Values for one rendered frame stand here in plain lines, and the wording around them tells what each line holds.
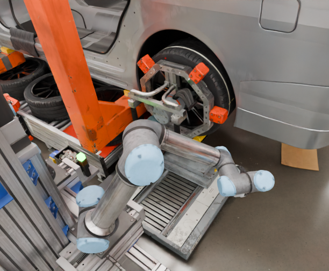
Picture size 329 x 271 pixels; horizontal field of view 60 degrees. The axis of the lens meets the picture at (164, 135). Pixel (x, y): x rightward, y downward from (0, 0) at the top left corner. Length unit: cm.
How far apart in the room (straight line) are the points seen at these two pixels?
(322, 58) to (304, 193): 135
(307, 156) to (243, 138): 59
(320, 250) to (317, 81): 123
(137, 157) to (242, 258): 150
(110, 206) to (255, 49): 104
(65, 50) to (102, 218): 104
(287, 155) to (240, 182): 178
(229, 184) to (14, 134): 80
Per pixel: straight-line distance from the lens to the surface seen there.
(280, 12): 148
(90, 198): 120
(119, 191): 94
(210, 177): 234
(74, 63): 182
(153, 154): 82
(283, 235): 232
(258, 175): 109
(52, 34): 171
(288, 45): 151
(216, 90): 178
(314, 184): 267
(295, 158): 282
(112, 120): 217
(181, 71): 174
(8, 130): 115
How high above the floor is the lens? 195
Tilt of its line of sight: 41 degrees down
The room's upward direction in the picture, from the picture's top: 7 degrees counter-clockwise
